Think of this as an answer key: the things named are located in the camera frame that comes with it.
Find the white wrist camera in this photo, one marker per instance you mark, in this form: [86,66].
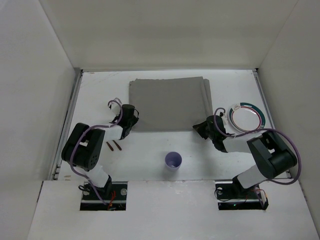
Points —
[224,118]
[115,105]

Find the left aluminium table rail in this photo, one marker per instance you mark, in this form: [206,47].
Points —
[56,165]

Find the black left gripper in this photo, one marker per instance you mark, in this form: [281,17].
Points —
[129,124]

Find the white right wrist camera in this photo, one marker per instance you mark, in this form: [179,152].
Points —
[224,118]

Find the aluminium table rail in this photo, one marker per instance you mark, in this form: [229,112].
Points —
[264,100]
[56,165]

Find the purple plastic cup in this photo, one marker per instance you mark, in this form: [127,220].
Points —
[173,161]

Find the white front cover board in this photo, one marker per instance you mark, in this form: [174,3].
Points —
[166,210]

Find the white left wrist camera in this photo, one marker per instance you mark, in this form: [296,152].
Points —
[115,105]

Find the grey cloth placemat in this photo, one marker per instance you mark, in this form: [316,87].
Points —
[170,105]

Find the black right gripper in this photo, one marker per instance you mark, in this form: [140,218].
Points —
[203,129]

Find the white plate green rim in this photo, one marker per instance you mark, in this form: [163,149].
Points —
[246,117]

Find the brown wooden spoon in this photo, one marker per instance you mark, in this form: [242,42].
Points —
[117,145]

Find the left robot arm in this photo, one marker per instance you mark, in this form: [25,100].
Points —
[83,148]

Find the right aluminium table rail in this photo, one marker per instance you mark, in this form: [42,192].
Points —
[264,100]

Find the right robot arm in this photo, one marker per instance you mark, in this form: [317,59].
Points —
[272,151]

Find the brown wooden fork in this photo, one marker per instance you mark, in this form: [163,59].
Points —
[110,147]

